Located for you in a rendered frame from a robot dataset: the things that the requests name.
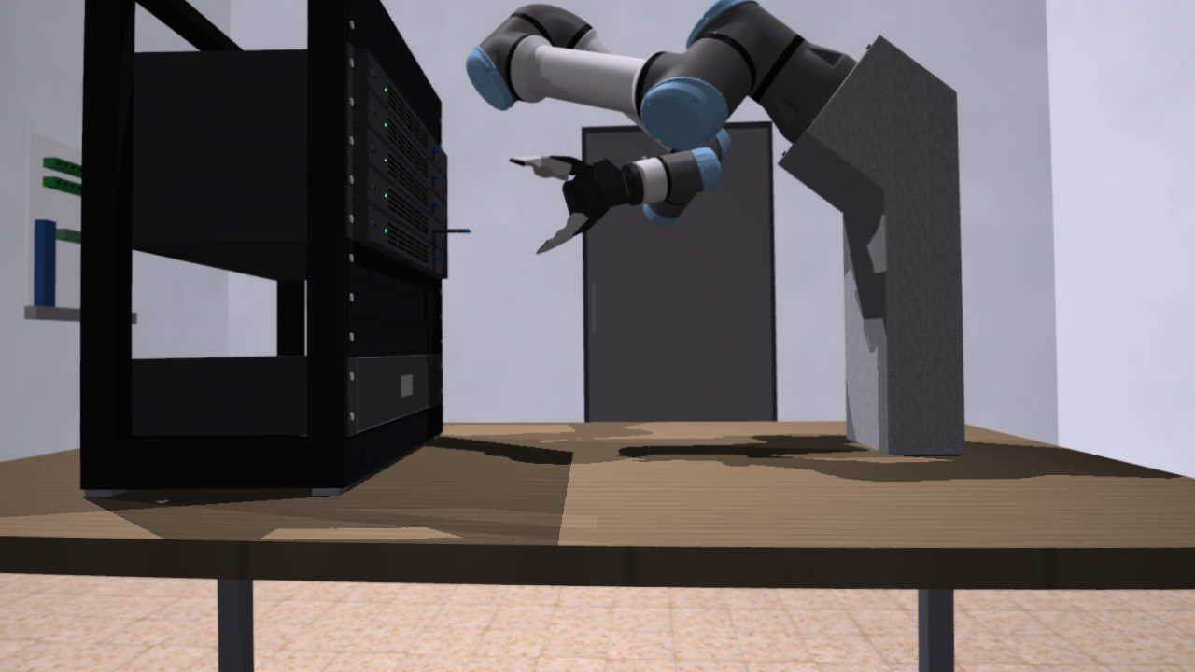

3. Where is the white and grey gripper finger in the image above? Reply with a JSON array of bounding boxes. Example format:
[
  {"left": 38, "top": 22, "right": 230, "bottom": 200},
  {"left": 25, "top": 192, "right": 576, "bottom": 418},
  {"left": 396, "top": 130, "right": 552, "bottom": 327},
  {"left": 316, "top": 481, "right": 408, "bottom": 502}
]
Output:
[
  {"left": 509, "top": 155, "right": 592, "bottom": 181},
  {"left": 537, "top": 207, "right": 605, "bottom": 253}
]

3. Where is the black server rack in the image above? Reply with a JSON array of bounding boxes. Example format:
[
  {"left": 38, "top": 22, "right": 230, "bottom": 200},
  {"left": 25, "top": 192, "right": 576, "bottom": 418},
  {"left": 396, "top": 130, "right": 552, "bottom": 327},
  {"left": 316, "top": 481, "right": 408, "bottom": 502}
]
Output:
[{"left": 80, "top": 0, "right": 471, "bottom": 497}]

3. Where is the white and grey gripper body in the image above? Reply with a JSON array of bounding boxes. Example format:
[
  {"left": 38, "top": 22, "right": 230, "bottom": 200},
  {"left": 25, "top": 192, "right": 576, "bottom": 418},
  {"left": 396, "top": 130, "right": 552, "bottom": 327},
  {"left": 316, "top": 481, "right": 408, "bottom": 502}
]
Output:
[{"left": 562, "top": 163, "right": 644, "bottom": 219}]

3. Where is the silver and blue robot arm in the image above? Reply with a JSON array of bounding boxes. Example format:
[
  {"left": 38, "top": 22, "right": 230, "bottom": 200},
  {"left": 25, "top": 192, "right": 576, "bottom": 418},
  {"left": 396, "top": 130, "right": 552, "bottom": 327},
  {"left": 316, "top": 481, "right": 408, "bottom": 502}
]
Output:
[{"left": 466, "top": 0, "right": 857, "bottom": 226}]

